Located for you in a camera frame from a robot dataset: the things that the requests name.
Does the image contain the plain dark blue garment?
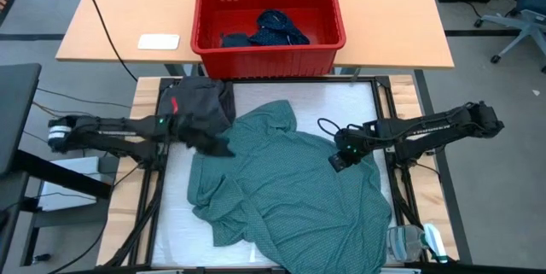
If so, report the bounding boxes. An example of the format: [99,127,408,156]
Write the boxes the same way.
[219,32,253,49]

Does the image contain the long black cable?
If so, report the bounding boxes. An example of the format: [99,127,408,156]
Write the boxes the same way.
[76,0,138,83]

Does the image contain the black metal rig frame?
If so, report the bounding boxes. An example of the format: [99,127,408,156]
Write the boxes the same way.
[104,75,427,274]

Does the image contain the plywood work table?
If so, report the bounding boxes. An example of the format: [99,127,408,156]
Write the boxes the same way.
[96,74,461,267]

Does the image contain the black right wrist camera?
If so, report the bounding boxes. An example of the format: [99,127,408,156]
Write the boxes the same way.
[328,154,349,174]

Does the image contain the red plastic bin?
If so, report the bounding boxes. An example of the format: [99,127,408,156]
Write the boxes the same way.
[190,0,347,79]

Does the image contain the teal patterned shirt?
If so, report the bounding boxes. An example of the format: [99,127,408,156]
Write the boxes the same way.
[186,99,392,273]

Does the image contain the grey office chair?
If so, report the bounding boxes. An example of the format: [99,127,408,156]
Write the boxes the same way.
[473,0,546,74]

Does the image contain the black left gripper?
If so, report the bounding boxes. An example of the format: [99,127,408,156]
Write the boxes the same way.
[168,114,235,157]

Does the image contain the dark grey garment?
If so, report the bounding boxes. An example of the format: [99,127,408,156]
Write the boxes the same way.
[157,76,237,141]

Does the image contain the black side table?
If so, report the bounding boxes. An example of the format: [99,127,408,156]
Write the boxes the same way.
[0,63,43,178]

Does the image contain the navy dotted garment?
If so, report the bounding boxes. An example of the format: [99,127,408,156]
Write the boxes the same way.
[249,9,311,47]

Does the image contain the light wooden desk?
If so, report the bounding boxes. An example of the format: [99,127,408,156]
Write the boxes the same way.
[55,0,456,70]

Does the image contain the white rectangular pad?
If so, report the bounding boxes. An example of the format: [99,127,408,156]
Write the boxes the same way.
[136,33,181,51]

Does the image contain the white box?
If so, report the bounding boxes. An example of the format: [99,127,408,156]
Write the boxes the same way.
[38,156,102,213]

